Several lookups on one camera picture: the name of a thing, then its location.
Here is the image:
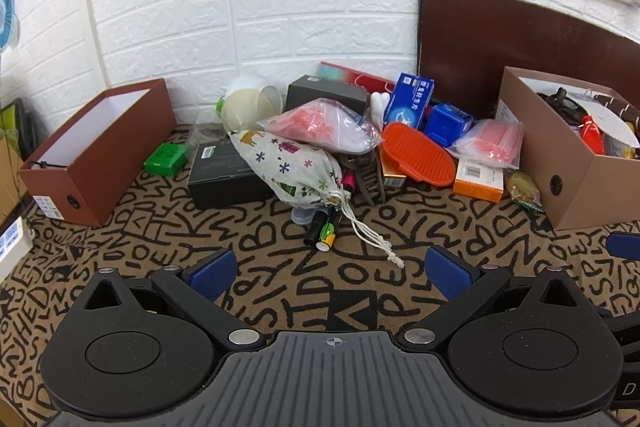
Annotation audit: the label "dark brown empty box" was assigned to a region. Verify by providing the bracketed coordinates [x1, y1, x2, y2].
[20, 79, 177, 227]

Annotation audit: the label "red flat box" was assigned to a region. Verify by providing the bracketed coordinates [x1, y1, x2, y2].
[318, 62, 395, 93]

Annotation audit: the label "black box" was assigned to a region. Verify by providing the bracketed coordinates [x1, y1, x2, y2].
[284, 75, 368, 116]
[188, 138, 274, 210]

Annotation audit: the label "red bottle in box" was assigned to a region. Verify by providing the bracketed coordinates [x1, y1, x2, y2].
[579, 115, 605, 155]

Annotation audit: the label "black box upper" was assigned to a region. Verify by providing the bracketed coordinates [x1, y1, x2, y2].
[284, 75, 368, 116]

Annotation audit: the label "yellow green snack packet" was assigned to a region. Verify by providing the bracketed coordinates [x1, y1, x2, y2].
[506, 170, 544, 213]

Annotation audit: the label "black yellow battery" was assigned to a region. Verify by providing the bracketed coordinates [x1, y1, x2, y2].
[304, 206, 342, 253]

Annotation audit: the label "dark brown wooden board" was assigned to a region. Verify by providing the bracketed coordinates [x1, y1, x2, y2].
[416, 0, 639, 117]

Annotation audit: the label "green plastic block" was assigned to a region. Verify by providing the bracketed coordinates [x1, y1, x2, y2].
[143, 143, 188, 176]

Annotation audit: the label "brown white striped item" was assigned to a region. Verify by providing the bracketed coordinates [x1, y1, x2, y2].
[596, 94, 640, 128]

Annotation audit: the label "patterned letter table mat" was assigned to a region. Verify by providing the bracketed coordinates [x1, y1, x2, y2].
[0, 126, 640, 427]

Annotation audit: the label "clear bag pink straws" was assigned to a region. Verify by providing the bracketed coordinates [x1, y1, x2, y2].
[447, 119, 524, 169]

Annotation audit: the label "printed cloth drawstring bag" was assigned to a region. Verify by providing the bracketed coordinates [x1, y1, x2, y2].
[229, 130, 405, 269]

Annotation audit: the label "orange silicone brush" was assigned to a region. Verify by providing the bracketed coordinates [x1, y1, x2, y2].
[381, 122, 457, 187]

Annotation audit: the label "blue toothpaste box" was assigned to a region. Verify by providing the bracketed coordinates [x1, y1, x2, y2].
[383, 72, 435, 130]

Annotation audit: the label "clear bag pink contents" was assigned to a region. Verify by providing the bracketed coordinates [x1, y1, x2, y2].
[258, 98, 382, 155]

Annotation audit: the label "white plastic bottle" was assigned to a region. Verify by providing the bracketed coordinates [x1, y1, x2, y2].
[370, 92, 390, 131]

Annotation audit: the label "cream plastic funnel cup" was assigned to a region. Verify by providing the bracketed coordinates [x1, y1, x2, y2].
[220, 75, 283, 131]

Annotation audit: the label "orange white small box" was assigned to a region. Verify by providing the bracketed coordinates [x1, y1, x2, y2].
[452, 158, 504, 202]

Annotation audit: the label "tan cardboard box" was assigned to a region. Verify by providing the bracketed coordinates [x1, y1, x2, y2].
[498, 66, 639, 231]

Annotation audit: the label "black box lower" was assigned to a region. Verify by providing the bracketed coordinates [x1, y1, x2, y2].
[188, 138, 274, 210]

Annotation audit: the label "blue plastic container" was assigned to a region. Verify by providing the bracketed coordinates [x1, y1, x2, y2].
[424, 103, 474, 147]

